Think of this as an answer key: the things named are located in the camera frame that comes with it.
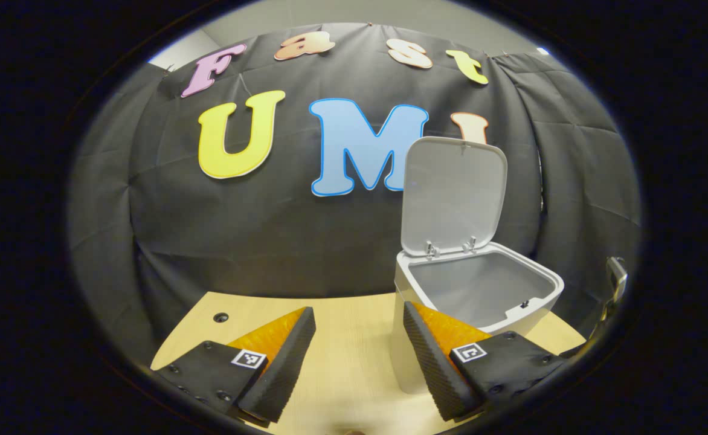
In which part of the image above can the white desktop garbage bin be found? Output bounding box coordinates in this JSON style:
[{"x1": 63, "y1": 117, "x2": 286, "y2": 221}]
[{"x1": 390, "y1": 136, "x2": 565, "y2": 395}]

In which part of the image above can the black backdrop cloth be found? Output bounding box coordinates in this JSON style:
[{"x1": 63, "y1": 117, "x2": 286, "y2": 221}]
[{"x1": 67, "y1": 23, "x2": 642, "y2": 369}]

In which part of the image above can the wooden desktop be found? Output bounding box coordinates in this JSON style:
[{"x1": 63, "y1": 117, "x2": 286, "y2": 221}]
[{"x1": 150, "y1": 291, "x2": 587, "y2": 435}]

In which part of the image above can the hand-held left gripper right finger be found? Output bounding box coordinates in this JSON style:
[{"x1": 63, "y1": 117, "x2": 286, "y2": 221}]
[{"x1": 402, "y1": 301, "x2": 569, "y2": 422}]

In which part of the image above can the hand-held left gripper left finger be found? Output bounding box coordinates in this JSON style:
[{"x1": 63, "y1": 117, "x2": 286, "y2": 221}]
[{"x1": 152, "y1": 306, "x2": 317, "y2": 425}]

